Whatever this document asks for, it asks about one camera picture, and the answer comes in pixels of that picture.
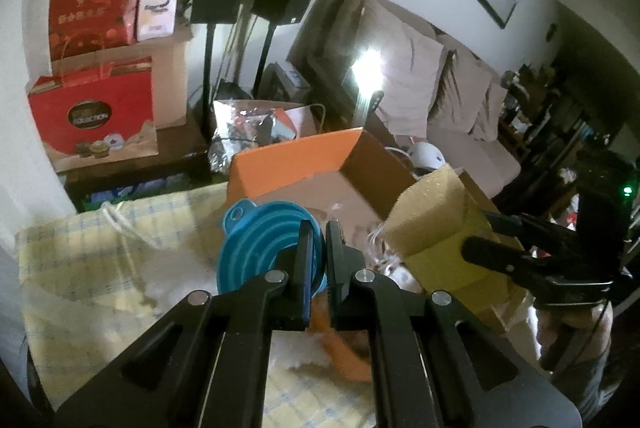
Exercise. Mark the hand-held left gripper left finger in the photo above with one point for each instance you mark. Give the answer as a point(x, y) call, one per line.
point(302, 268)

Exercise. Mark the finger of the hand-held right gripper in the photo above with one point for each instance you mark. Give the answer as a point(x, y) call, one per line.
point(530, 228)
point(495, 255)

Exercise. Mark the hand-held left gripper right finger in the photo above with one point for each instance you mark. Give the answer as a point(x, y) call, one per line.
point(334, 278)

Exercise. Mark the blue collapsible funnel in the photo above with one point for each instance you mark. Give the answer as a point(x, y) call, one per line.
point(255, 248)

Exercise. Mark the yellow sponge block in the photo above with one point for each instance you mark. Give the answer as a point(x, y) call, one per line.
point(435, 218)

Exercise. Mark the orange cardboard box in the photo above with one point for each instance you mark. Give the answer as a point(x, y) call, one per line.
point(290, 162)

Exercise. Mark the person's right forearm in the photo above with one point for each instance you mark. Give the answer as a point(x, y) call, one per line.
point(595, 388)

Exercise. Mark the person's right hand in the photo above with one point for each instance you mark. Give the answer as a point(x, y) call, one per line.
point(590, 320)

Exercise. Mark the brown sofa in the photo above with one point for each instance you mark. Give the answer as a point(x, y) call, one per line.
point(475, 162)

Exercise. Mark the dark cluttered shelf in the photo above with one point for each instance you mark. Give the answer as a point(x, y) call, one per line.
point(550, 117)

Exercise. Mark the small beige cushion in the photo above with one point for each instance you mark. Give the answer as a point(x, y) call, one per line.
point(492, 112)

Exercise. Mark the white round appliance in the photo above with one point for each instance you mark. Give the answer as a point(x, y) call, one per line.
point(425, 153)

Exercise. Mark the white fluffy duster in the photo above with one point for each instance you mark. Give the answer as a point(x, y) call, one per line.
point(175, 273)

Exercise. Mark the white paper bag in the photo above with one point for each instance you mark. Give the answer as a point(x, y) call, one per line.
point(302, 122)

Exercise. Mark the silver foil bag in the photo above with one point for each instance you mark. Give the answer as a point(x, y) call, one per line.
point(235, 127)

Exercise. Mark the dark wooden side table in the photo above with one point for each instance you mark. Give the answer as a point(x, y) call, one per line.
point(150, 167)

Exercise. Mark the large beige cushion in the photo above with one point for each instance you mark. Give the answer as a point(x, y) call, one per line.
point(405, 72)

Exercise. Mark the bright small lamp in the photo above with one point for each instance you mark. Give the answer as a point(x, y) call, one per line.
point(370, 62)

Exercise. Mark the yellow plaid tablecloth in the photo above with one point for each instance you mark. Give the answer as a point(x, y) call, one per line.
point(75, 308)

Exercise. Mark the brown cardboard box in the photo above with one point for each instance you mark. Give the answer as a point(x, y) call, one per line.
point(170, 77)

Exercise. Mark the red box with oval label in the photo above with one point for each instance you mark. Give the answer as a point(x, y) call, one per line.
point(60, 107)

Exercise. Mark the small white box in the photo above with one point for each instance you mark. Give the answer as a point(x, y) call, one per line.
point(157, 7)

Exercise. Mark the red patterned gift box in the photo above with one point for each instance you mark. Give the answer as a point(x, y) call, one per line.
point(90, 7)

